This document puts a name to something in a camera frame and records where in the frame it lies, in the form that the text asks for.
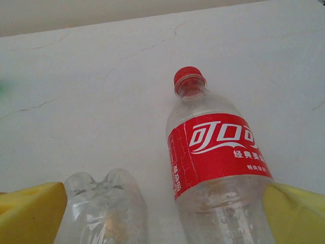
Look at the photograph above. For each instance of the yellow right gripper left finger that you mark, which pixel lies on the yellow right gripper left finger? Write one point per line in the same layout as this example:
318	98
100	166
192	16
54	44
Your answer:
25	218

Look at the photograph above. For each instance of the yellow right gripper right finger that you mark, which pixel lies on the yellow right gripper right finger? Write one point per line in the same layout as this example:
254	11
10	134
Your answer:
299	218

